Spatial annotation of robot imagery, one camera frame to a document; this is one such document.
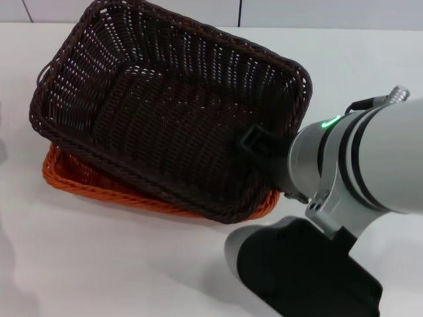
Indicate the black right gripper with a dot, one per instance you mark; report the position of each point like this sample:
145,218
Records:
277,162

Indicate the dark brown woven plastic basket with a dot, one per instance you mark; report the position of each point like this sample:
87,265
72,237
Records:
148,132

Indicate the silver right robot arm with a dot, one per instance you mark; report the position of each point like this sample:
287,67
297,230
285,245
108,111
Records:
380,148

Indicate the orange woven plastic basket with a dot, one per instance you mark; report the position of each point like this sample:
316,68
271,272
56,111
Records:
66,180

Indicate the silver wrist camera mount bracket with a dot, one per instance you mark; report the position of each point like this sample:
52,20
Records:
325,206

